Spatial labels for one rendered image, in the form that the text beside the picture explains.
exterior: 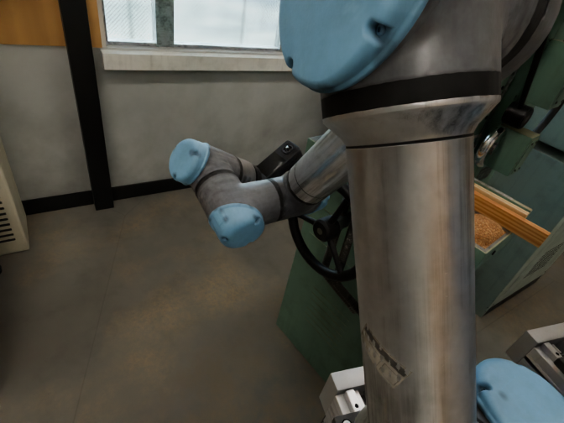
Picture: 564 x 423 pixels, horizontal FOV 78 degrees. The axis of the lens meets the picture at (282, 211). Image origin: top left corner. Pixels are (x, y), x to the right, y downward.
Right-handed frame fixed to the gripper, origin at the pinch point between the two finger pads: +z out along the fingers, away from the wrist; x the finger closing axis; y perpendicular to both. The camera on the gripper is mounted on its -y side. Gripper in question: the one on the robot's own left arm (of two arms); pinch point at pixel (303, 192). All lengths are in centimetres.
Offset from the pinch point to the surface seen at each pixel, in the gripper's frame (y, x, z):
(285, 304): 52, -14, 57
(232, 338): 77, -21, 48
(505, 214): -22, 33, 33
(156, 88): 10, -134, 31
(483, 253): -10.8, 35.8, 21.0
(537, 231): -22, 40, 32
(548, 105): -51, 24, 37
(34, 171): 76, -142, -2
